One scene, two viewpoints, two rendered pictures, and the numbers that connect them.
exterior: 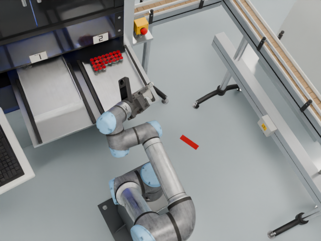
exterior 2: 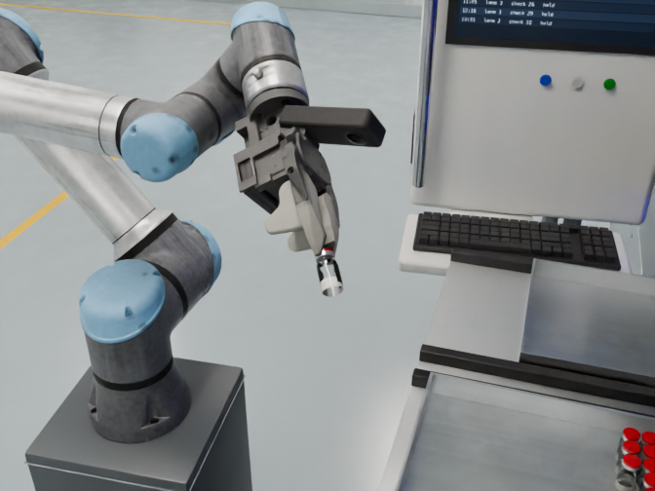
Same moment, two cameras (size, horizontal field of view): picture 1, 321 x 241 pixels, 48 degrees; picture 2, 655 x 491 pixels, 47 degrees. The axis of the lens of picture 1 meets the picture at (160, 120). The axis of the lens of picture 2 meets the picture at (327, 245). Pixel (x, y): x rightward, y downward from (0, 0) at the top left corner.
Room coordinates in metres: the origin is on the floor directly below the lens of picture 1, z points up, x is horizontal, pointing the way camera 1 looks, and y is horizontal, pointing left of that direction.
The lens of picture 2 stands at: (1.40, -0.28, 1.60)
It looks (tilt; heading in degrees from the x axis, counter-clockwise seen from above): 32 degrees down; 145
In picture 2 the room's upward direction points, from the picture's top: straight up
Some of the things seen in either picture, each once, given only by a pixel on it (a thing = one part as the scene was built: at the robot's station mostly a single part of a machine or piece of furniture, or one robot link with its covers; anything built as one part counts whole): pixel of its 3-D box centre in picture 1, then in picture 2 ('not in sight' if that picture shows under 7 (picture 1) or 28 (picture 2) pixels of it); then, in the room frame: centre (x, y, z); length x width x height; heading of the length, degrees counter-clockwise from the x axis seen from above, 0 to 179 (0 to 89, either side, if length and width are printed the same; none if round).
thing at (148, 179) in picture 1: (151, 177); (128, 317); (0.53, -0.02, 0.96); 0.13 x 0.12 x 0.14; 125
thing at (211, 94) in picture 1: (219, 93); not in sight; (1.67, -0.43, 0.07); 0.50 x 0.08 x 0.14; 128
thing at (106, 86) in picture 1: (115, 80); (550, 481); (1.05, 0.29, 0.90); 0.34 x 0.26 x 0.04; 37
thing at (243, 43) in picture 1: (232, 65); not in sight; (1.67, -0.43, 0.46); 0.09 x 0.09 x 0.77; 38
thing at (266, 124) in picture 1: (267, 125); not in sight; (1.21, -0.71, 0.50); 0.12 x 0.05 x 0.09; 38
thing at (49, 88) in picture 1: (48, 83); (640, 329); (0.93, 0.63, 0.90); 0.34 x 0.26 x 0.04; 38
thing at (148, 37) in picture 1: (138, 33); not in sight; (1.43, 0.25, 0.87); 0.14 x 0.13 x 0.02; 38
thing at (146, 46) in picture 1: (145, 56); not in sight; (1.58, 0.21, 0.46); 0.09 x 0.09 x 0.77; 38
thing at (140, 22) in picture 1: (140, 25); not in sight; (1.38, 0.23, 1.00); 0.08 x 0.07 x 0.07; 38
